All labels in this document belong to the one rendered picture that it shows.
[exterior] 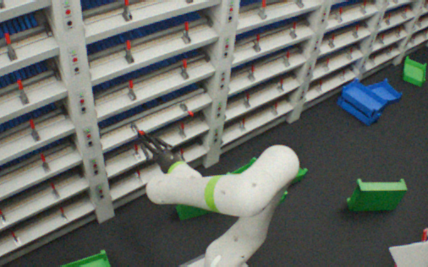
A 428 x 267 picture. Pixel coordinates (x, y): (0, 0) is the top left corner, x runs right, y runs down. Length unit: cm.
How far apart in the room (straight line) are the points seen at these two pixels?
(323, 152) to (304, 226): 60
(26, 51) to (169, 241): 121
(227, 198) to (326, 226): 125
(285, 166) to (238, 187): 17
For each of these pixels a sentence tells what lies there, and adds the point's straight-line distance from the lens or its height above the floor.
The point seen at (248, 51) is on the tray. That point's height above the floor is 73.
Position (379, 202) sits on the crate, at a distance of 241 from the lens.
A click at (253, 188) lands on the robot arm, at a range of 109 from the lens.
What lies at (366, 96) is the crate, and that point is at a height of 8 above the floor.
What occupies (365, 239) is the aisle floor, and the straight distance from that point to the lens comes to 234.
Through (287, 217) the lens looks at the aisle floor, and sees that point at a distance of 226.
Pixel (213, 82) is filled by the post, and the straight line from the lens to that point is 195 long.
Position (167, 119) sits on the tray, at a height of 53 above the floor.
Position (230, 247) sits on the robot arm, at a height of 57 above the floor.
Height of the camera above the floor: 184
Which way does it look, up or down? 45 degrees down
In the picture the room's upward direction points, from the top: 7 degrees clockwise
